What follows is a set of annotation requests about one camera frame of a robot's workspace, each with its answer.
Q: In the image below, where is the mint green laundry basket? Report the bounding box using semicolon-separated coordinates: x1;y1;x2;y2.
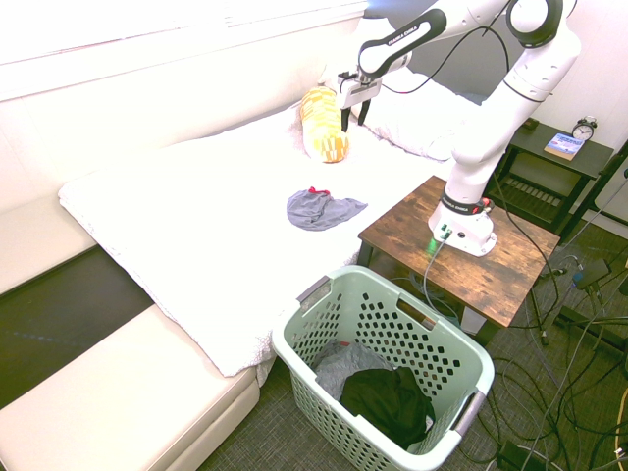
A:
271;265;497;471

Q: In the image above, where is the white bed frame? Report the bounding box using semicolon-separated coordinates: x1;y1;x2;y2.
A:
0;193;262;471

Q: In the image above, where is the grey shirt with red collar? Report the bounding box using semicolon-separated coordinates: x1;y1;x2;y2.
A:
286;186;369;233

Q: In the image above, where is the black garment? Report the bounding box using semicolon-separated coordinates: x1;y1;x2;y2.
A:
339;365;437;450

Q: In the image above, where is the black power adapter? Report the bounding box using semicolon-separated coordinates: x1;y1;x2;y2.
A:
495;440;529;470

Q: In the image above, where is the black nightstand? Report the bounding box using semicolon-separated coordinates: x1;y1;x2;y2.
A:
483;116;615;241

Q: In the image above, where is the yellow white checkered bolster pillow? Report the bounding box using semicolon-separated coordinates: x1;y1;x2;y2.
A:
299;86;350;165

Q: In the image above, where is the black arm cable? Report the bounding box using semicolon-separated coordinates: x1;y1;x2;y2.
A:
380;0;521;95

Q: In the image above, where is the rustic wooden side table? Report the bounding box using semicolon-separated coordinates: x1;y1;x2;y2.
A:
357;175;562;348

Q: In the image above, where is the grey patterned garment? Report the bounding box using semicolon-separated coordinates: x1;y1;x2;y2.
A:
313;339;396;402

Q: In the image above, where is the grey base cable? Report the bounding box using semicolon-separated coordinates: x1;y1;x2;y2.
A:
421;235;465;335

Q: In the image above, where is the white textured bedspread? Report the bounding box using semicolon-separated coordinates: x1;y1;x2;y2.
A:
57;102;455;379

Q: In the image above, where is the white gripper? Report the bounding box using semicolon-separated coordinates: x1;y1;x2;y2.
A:
337;77;384;133

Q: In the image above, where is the blue book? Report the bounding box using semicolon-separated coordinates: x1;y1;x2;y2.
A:
542;132;585;162

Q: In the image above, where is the black alarm clock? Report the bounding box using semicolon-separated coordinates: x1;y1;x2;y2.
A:
571;116;599;142

